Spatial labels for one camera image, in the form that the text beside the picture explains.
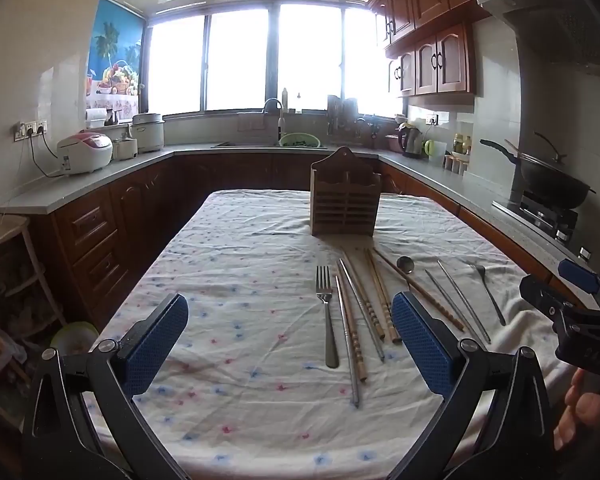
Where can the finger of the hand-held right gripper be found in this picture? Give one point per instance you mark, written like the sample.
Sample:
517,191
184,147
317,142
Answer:
540,296
577,275

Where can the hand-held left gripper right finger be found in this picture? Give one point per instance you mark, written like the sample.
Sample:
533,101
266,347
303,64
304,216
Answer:
422,345

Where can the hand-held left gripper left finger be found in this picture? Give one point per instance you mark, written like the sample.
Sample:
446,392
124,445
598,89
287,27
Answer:
155,345

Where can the steel spoon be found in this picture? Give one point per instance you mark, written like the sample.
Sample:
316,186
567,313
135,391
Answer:
405,264

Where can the steel fork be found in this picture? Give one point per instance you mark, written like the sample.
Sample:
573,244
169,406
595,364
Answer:
326,310

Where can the wooden utensil holder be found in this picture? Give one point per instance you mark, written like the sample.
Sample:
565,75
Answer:
345,200

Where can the person's right hand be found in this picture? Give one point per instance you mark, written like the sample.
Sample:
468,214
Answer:
582,410

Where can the small silver fork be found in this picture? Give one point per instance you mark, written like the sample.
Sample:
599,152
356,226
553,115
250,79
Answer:
490,295

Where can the gas stove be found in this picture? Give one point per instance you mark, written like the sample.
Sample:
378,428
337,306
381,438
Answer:
545,215

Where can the green bowl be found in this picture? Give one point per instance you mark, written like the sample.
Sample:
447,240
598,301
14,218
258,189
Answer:
72,339

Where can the black wok with lid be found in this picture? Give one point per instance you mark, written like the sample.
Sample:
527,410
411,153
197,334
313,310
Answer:
555,180

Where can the white floral tablecloth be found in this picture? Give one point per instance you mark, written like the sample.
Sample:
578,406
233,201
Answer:
240,285

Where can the wooden lower cabinets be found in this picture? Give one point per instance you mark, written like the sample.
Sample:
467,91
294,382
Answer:
95,240

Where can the wooden cabinets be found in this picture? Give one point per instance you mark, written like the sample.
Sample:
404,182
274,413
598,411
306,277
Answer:
430,25
95,240

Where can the wooden spatula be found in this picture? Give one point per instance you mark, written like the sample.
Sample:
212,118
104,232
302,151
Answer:
511,146

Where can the seasoning jar set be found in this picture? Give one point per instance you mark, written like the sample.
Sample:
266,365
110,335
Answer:
456,164

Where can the wooden stool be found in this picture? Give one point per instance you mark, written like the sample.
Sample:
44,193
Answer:
10,270

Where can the sauce bottles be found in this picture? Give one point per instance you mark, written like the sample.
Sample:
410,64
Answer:
461,144

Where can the grey kitchen countertop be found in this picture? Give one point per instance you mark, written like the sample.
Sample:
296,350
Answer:
80,180

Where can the steel electric kettle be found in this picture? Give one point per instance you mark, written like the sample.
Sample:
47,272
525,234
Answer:
411,141

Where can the pink bowl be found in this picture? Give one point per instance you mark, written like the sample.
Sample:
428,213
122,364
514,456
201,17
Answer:
392,143

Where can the white pink rice cooker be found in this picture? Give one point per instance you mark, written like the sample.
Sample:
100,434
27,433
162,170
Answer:
85,152

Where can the large white cooker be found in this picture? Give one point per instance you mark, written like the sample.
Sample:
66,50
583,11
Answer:
148,132

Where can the kitchen sink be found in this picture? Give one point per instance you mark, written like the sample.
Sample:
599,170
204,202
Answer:
245,145

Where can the green colander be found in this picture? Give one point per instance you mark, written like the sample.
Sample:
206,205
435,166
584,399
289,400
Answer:
299,140

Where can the steel faucet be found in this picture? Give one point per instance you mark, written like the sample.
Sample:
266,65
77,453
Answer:
275,115

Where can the range hood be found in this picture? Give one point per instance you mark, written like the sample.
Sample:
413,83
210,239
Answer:
555,15

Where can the small clear bottle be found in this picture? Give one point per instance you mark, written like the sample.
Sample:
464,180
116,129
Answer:
298,104

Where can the wooden upper cabinets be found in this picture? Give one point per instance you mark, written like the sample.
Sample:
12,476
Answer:
430,25

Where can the kitchen window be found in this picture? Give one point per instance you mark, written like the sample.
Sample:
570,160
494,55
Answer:
240,60

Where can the small wall socket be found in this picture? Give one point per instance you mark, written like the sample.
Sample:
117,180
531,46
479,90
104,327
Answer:
432,120

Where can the wall socket with plugs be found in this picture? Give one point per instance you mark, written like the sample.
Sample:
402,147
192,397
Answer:
30,129

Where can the tropical fruit wall poster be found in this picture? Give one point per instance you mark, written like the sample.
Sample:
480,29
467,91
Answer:
115,50

